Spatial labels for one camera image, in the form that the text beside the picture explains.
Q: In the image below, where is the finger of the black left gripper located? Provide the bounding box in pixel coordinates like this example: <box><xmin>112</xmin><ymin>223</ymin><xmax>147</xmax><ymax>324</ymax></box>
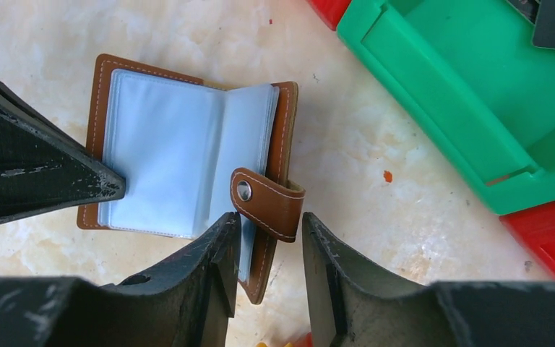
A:
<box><xmin>0</xmin><ymin>81</ymin><xmax>125</xmax><ymax>224</ymax></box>

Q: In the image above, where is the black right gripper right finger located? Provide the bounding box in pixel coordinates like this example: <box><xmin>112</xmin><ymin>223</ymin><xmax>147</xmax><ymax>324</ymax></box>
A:
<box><xmin>301</xmin><ymin>213</ymin><xmax>555</xmax><ymax>346</ymax></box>

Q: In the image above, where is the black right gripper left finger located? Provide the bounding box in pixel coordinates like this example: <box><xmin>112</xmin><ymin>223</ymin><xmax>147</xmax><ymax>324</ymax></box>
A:
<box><xmin>0</xmin><ymin>213</ymin><xmax>241</xmax><ymax>346</ymax></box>

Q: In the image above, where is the brown leather card holder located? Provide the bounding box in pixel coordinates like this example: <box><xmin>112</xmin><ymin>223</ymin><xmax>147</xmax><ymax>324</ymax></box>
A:
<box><xmin>77</xmin><ymin>53</ymin><xmax>305</xmax><ymax>304</ymax></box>

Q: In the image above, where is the red bin with gold cards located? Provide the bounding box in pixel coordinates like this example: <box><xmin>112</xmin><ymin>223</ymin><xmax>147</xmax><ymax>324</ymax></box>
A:
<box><xmin>307</xmin><ymin>0</ymin><xmax>351</xmax><ymax>31</ymax></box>

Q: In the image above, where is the yellow toy brick car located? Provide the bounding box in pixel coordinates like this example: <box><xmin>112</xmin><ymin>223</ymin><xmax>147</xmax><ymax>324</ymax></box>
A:
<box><xmin>255</xmin><ymin>332</ymin><xmax>313</xmax><ymax>347</ymax></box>

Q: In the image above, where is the green plastic bin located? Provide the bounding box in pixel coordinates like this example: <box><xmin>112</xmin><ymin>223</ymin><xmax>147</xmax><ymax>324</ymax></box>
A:
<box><xmin>337</xmin><ymin>0</ymin><xmax>555</xmax><ymax>215</ymax></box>

